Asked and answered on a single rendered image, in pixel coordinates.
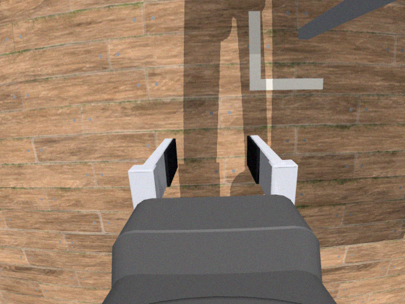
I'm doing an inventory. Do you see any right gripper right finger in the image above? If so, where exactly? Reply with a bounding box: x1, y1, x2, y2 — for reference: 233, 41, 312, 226
246, 135, 299, 205

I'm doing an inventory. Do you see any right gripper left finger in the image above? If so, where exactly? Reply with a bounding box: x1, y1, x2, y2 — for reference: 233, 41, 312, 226
128, 138, 178, 210

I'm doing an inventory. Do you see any wooden table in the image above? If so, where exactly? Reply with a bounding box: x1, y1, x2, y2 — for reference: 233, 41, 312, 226
298, 0, 399, 40

